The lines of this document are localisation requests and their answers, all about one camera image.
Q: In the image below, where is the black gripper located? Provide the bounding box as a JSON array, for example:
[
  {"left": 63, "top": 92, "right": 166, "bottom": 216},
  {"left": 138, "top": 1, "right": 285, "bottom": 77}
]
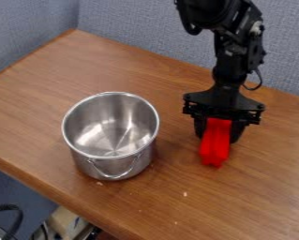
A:
[{"left": 183, "top": 84, "right": 266, "bottom": 143}]

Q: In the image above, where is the beige box under table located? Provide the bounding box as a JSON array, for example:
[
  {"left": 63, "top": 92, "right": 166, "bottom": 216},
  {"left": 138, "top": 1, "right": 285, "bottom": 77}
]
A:
[{"left": 46, "top": 206, "right": 91, "bottom": 240}]

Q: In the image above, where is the black cable under table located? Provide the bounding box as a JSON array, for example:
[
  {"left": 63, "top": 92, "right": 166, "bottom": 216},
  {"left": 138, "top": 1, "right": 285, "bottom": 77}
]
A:
[{"left": 0, "top": 203, "right": 24, "bottom": 240}]

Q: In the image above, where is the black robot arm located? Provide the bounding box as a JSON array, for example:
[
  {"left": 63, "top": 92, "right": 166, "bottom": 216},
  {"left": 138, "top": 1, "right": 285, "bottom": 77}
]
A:
[{"left": 174, "top": 0, "right": 266, "bottom": 143}]

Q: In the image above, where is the red plastic block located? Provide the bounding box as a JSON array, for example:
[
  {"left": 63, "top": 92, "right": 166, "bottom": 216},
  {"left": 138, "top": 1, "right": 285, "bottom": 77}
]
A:
[{"left": 199, "top": 118, "right": 231, "bottom": 168}]

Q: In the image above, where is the metal pot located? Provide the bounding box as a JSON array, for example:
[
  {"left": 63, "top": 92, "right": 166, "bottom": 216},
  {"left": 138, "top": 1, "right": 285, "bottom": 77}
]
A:
[{"left": 62, "top": 92, "right": 161, "bottom": 181}]

